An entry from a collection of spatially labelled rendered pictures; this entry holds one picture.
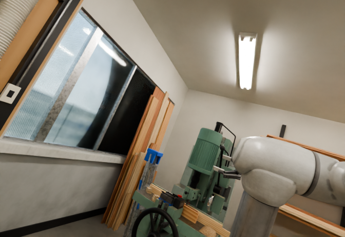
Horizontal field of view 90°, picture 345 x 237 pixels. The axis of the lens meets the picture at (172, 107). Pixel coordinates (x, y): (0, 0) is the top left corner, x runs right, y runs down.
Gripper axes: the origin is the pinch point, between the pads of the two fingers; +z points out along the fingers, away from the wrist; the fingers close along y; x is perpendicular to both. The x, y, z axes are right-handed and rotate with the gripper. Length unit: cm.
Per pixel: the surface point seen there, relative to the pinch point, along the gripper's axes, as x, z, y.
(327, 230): -150, -106, 128
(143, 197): -26, 40, -33
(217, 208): -39.7, -3.5, -2.5
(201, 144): 3.9, 15.7, 5.8
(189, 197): -24.9, 12.4, -16.0
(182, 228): -28.1, 6.9, -34.4
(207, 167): -8.0, 7.6, -0.7
